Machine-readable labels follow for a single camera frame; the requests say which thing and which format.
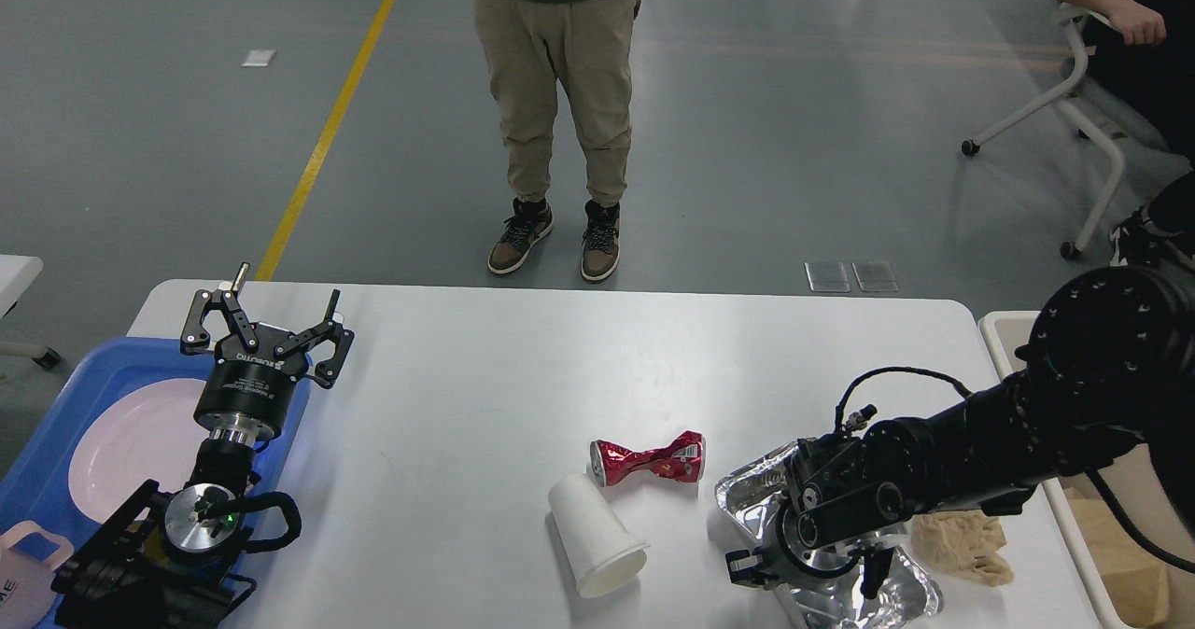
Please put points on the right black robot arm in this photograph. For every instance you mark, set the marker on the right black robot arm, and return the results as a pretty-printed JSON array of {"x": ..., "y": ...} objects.
[{"x": 1107, "y": 367}]

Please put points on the beige plastic bin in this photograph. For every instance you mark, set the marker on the beige plastic bin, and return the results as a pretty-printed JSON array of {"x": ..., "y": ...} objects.
[{"x": 1131, "y": 478}]

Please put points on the aluminium foil tray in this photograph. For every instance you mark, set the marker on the aluminium foil tray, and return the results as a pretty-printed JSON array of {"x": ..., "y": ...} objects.
[{"x": 888, "y": 590}]

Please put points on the person in khaki trousers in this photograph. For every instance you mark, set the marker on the person in khaki trousers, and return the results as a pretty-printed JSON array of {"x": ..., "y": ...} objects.
[{"x": 535, "y": 52}]

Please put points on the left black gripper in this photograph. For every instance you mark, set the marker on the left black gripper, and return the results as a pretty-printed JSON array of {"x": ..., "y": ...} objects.
[{"x": 250, "y": 391}]

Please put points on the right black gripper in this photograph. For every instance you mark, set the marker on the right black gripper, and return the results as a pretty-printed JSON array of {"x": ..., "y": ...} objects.
[{"x": 787, "y": 559}]

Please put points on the pink HOME mug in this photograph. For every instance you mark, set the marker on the pink HOME mug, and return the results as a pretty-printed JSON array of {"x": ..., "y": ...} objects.
[{"x": 26, "y": 595}]

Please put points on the white side table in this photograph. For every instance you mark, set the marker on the white side table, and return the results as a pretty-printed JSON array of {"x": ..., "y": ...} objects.
[{"x": 17, "y": 274}]

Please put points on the brown paper bag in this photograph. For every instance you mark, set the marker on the brown paper bag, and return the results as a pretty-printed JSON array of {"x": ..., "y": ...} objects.
[{"x": 1137, "y": 583}]

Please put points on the white office chair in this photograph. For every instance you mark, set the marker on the white office chair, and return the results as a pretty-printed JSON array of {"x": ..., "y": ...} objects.
[{"x": 1094, "y": 111}]

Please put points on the crushed red can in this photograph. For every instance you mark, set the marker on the crushed red can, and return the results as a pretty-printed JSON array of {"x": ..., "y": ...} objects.
[{"x": 682, "y": 460}]

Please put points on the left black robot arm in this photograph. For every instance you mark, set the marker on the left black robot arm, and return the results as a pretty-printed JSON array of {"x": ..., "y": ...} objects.
[{"x": 167, "y": 559}]

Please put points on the pink plate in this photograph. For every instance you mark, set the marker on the pink plate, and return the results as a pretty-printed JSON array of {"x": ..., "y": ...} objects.
[{"x": 149, "y": 434}]

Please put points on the person in dark trousers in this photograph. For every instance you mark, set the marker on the person in dark trousers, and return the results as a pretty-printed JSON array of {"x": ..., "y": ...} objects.
[{"x": 1144, "y": 57}]

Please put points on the white paper cup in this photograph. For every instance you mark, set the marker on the white paper cup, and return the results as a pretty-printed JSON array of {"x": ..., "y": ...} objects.
[{"x": 602, "y": 554}]

